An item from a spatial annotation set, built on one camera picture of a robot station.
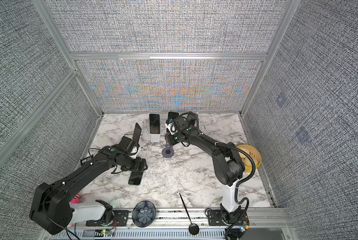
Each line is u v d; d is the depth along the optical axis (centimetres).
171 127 82
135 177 93
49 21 73
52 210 40
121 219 73
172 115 97
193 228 70
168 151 98
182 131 71
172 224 73
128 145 66
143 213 75
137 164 72
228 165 52
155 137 105
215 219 72
